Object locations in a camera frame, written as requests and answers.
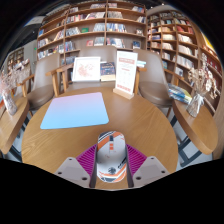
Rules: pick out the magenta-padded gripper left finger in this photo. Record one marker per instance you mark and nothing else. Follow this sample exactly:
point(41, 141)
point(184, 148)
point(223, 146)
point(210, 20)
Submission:
point(85, 160)

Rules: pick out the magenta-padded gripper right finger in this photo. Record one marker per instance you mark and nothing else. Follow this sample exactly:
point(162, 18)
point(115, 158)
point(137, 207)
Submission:
point(138, 160)

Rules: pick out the white orange computer mouse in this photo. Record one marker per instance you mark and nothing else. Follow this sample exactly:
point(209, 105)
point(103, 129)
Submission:
point(111, 156)

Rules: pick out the pink blue gradient mouse pad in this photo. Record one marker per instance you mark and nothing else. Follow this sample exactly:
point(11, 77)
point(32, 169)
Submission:
point(75, 111)

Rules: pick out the round wooden side table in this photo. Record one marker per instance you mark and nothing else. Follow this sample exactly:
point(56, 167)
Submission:
point(11, 123)
point(196, 130)

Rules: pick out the brown armchair with wooden arms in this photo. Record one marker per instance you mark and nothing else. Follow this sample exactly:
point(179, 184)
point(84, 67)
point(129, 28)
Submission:
point(155, 90)
point(96, 51)
point(41, 93)

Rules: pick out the stack of blue books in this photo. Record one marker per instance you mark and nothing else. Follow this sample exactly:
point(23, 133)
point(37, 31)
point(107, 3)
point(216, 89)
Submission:
point(180, 93)

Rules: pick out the white sign on wooden base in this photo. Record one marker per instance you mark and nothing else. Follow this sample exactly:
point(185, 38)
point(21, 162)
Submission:
point(126, 71)

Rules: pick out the white framed floral picture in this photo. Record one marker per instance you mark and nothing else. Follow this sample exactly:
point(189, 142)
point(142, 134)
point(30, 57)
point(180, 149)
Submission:
point(86, 69)

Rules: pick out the light blue book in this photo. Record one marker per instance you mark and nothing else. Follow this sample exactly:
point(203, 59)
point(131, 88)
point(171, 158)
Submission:
point(141, 63)

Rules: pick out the small distant wooden bookshelf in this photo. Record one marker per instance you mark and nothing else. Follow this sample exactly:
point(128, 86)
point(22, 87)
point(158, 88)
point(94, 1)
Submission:
point(15, 58)

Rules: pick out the curved wooden bookshelf with books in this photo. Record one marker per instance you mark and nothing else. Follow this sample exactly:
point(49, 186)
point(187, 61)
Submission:
point(183, 43)

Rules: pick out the wide wooden bookshelf with books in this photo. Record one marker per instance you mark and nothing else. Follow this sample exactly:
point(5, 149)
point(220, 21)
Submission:
point(93, 30)

